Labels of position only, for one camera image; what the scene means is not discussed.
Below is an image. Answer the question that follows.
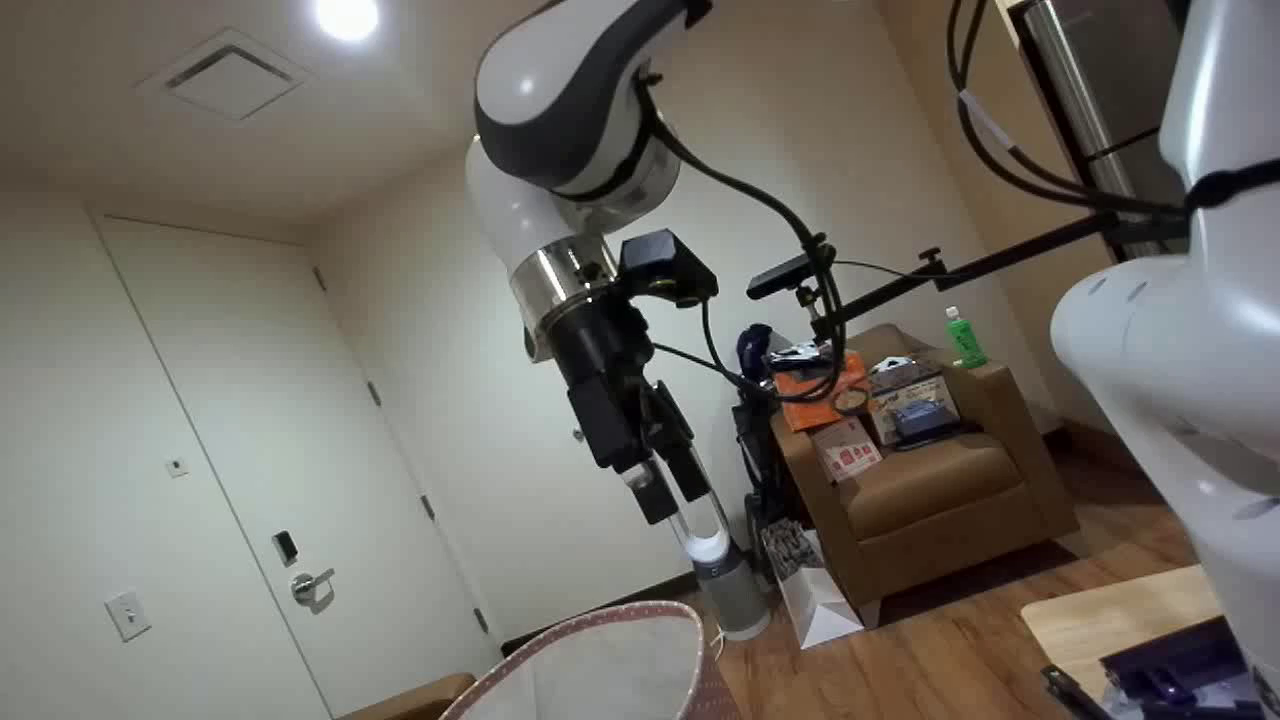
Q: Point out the black upright case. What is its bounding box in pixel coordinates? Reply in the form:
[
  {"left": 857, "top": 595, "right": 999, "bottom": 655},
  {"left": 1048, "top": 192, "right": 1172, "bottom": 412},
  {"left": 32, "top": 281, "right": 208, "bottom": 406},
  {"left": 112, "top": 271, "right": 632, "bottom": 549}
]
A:
[{"left": 728, "top": 388, "right": 803, "bottom": 533}]

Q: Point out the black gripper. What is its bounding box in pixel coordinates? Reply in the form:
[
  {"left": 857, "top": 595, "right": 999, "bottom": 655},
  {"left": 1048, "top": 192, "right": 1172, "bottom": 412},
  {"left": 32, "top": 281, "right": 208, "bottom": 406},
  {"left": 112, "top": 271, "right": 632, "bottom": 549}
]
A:
[{"left": 541, "top": 281, "right": 714, "bottom": 527}]

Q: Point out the brown armchair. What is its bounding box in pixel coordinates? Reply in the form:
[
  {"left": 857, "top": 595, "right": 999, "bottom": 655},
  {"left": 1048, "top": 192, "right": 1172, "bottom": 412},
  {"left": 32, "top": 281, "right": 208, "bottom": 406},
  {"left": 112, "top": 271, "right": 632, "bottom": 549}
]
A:
[{"left": 772, "top": 319, "right": 1083, "bottom": 623}]

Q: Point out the square ceiling vent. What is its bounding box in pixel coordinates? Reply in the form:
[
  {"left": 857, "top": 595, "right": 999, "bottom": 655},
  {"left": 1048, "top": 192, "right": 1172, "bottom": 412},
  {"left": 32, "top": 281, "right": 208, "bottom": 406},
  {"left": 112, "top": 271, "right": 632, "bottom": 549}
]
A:
[{"left": 135, "top": 32, "right": 307, "bottom": 124}]

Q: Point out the red and white box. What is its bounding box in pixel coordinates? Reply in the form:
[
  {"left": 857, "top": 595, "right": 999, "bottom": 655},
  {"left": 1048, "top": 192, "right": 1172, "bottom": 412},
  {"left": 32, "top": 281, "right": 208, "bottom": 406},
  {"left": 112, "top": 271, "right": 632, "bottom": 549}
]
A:
[{"left": 810, "top": 417, "right": 886, "bottom": 486}]

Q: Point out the black stereo camera bar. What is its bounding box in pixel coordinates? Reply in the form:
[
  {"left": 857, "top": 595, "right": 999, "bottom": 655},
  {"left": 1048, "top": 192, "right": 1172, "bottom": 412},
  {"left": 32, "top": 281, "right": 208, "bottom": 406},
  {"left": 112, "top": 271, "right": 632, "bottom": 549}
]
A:
[{"left": 740, "top": 251, "right": 818, "bottom": 305}]

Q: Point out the orange package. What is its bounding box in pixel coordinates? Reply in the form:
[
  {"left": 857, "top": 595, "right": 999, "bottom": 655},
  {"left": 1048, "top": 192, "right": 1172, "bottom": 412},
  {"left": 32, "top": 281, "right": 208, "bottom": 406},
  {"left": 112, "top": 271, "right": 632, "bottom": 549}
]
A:
[{"left": 772, "top": 350, "right": 872, "bottom": 433}]

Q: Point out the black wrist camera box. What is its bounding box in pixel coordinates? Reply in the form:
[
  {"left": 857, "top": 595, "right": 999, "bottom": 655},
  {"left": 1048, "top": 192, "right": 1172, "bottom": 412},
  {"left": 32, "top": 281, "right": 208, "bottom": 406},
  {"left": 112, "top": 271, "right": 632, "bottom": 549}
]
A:
[{"left": 616, "top": 227, "right": 722, "bottom": 311}]

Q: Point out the bladeless tower fan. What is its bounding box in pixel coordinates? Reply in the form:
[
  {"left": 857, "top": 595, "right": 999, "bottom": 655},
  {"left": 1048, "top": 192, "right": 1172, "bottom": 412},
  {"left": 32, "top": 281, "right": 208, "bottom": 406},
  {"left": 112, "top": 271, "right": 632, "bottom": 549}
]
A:
[{"left": 656, "top": 486, "right": 775, "bottom": 642}]

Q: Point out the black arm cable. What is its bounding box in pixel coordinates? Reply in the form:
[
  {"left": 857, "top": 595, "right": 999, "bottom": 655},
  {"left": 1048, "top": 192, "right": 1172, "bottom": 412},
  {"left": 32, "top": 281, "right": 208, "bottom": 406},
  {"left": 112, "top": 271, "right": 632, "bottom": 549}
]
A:
[{"left": 635, "top": 74, "right": 857, "bottom": 417}]

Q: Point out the green plastic bottle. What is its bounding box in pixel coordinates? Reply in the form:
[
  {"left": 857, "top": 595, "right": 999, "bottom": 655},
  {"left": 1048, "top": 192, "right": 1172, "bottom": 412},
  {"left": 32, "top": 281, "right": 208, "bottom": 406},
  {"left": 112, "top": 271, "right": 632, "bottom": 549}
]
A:
[{"left": 938, "top": 305, "right": 990, "bottom": 373}]

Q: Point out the small flat dark item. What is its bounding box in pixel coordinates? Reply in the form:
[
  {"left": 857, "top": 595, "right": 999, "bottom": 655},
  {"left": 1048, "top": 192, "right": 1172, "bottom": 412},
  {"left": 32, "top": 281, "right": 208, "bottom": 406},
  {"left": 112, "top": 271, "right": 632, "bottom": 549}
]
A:
[{"left": 875, "top": 350, "right": 938, "bottom": 391}]

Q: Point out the printed cardboard box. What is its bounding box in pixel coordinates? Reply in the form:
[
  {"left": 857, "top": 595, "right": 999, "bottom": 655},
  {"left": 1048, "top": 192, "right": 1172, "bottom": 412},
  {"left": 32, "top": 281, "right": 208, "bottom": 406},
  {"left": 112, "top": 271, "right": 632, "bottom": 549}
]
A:
[{"left": 864, "top": 373, "right": 968, "bottom": 453}]

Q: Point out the blue round object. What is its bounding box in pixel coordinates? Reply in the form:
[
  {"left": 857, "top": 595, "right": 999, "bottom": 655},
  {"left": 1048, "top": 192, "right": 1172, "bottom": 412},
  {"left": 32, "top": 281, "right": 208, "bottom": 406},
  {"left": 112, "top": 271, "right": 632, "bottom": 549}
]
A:
[{"left": 735, "top": 319, "right": 793, "bottom": 391}]

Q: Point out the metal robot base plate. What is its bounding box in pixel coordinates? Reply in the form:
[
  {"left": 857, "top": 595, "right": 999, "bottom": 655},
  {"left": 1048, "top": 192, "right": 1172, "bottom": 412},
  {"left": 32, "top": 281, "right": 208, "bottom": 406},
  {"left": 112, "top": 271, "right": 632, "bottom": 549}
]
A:
[{"left": 1096, "top": 611, "right": 1271, "bottom": 720}]

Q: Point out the light wooden board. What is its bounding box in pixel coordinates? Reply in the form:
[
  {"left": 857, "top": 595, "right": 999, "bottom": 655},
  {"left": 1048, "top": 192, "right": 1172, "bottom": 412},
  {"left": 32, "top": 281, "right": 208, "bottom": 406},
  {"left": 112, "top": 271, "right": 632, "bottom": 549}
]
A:
[{"left": 1016, "top": 561, "right": 1232, "bottom": 704}]

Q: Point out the silver door handle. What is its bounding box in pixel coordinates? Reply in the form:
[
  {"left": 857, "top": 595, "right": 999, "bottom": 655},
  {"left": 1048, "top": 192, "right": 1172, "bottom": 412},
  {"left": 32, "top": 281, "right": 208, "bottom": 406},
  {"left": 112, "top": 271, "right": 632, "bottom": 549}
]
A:
[{"left": 289, "top": 565, "right": 338, "bottom": 616}]

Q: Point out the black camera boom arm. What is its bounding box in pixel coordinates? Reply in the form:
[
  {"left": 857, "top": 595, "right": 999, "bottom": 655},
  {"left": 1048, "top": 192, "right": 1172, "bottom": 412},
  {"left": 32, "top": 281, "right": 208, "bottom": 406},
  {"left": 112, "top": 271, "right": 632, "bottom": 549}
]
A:
[{"left": 795, "top": 210, "right": 1117, "bottom": 345}]

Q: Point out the white room door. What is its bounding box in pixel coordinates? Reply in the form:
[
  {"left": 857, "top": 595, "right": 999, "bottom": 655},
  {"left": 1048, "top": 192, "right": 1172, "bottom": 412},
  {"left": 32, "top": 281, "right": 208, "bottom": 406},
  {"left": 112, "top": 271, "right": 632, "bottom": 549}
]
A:
[{"left": 92, "top": 210, "right": 502, "bottom": 720}]

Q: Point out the white wall light switch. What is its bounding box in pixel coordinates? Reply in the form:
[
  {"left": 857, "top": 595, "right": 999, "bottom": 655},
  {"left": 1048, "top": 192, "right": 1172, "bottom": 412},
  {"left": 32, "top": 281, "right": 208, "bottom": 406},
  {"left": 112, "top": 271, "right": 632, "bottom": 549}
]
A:
[{"left": 98, "top": 587, "right": 154, "bottom": 647}]

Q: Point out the black handled tool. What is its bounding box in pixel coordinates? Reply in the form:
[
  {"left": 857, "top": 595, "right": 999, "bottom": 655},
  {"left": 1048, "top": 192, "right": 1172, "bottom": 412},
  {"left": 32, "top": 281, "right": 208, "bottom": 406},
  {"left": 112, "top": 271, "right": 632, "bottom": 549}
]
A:
[{"left": 1039, "top": 662, "right": 1110, "bottom": 720}]

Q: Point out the round ceiling light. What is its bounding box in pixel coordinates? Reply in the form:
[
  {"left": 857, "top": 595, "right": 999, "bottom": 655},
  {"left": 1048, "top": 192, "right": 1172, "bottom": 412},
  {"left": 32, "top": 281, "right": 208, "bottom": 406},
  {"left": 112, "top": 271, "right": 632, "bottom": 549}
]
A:
[{"left": 297, "top": 0, "right": 391, "bottom": 53}]

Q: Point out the white paper bag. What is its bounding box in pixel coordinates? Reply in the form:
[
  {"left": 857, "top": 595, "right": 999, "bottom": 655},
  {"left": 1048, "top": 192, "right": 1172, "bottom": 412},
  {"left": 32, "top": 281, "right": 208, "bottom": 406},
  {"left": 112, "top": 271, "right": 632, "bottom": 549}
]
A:
[{"left": 772, "top": 524, "right": 869, "bottom": 651}]

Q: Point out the black hanging cable bundle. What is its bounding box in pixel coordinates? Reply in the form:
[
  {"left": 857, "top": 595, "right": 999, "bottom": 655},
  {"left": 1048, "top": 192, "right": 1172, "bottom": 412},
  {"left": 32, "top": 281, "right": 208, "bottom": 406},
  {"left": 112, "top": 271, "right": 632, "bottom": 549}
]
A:
[{"left": 945, "top": 0, "right": 1192, "bottom": 215}]

